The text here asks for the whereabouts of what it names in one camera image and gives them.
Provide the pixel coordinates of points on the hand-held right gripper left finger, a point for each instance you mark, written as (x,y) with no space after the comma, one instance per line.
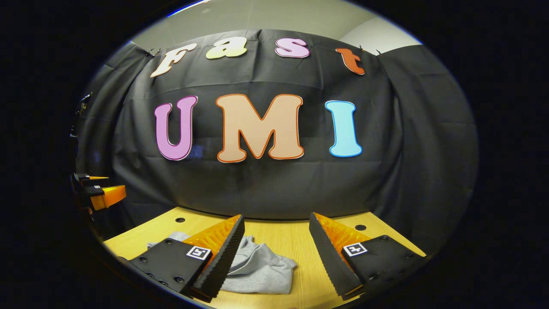
(225,257)

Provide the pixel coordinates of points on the black backdrop cloth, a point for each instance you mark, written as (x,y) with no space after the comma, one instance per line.
(266,184)

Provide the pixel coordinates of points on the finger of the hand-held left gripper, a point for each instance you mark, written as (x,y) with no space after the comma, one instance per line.
(92,181)
(109,196)

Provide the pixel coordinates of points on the grey hooded sweatshirt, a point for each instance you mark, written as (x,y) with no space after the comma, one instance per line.
(261,270)

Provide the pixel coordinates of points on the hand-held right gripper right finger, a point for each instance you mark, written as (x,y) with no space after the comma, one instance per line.
(330,257)

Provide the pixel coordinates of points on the dark clamp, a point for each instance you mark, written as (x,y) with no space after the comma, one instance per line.
(84,99)

